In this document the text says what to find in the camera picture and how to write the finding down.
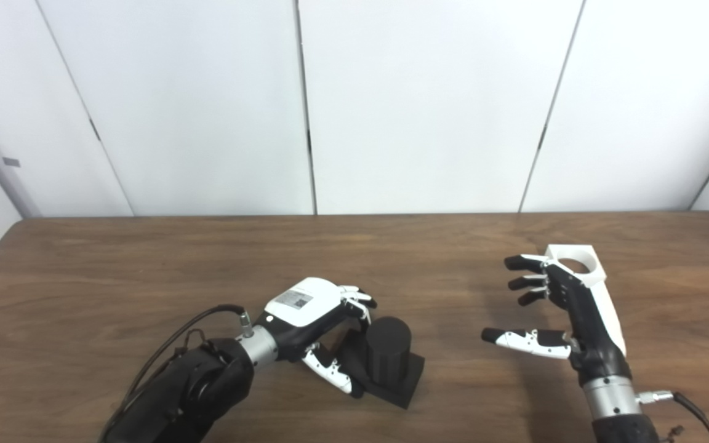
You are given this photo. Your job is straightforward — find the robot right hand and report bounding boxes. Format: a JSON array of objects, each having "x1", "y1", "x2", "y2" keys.
[{"x1": 481, "y1": 254, "x2": 632, "y2": 385}]

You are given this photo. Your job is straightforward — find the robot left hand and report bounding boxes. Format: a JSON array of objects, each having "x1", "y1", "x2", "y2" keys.
[{"x1": 256, "y1": 277, "x2": 378, "y2": 395}]

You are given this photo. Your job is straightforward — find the white square piece with hole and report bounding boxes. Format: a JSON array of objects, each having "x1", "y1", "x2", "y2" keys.
[{"x1": 544, "y1": 244, "x2": 607, "y2": 287}]

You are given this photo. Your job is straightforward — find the black peg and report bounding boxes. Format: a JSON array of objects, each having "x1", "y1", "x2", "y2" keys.
[{"x1": 336, "y1": 316, "x2": 425, "y2": 410}]

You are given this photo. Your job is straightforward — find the left wrist thin wire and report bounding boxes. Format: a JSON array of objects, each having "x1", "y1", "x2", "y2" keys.
[{"x1": 176, "y1": 329, "x2": 207, "y2": 357}]

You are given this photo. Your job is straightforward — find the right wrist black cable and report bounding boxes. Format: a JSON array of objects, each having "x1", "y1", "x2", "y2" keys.
[{"x1": 638, "y1": 389, "x2": 709, "y2": 443}]

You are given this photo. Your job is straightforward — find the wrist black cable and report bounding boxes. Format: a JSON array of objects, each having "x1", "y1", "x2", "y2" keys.
[
  {"x1": 638, "y1": 389, "x2": 709, "y2": 443},
  {"x1": 99, "y1": 304, "x2": 254, "y2": 443}
]

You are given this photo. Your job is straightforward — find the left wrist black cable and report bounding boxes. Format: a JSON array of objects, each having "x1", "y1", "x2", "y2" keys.
[{"x1": 99, "y1": 304, "x2": 254, "y2": 443}]

